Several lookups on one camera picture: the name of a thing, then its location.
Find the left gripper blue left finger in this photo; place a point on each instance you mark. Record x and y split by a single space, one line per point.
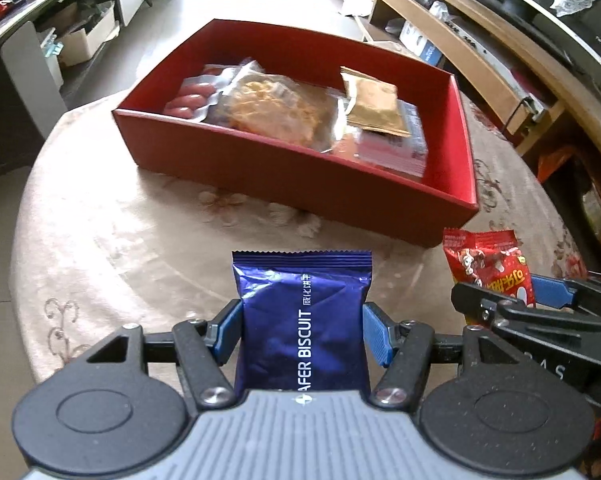
224 331

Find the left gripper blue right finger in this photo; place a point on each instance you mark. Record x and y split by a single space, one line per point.
381 334

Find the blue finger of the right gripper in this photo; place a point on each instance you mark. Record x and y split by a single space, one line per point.
551 292

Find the red cartoon snack packet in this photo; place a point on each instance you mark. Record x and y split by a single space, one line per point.
491 259

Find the blue wafer biscuit packet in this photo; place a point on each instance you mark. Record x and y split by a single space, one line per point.
302 327

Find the floral beige tablecloth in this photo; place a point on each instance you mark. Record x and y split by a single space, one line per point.
100 243

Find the red cardboard box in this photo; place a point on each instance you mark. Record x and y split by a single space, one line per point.
331 187

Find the pink snack packet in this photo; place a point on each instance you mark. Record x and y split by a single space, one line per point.
403 155

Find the gold foil packet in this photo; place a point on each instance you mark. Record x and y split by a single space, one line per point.
372 104

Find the clear bag yellow snack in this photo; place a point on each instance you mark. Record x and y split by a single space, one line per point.
281 108

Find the sausage vacuum pack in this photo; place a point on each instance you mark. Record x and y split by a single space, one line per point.
199 95

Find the silver DVD player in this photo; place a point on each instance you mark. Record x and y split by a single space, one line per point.
497 59

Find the dark coffee table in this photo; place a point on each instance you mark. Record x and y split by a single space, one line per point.
30 102

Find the wooden TV stand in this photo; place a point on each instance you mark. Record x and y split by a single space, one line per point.
573 114

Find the white storage box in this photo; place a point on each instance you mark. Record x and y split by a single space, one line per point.
93 26

